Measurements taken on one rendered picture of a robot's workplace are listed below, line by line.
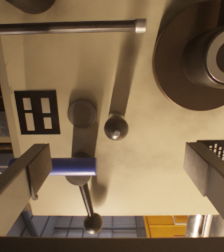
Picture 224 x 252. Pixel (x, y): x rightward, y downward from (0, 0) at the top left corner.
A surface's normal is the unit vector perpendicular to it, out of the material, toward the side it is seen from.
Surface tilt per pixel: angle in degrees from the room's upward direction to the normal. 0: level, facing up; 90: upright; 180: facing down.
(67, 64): 90
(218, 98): 90
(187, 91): 90
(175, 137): 90
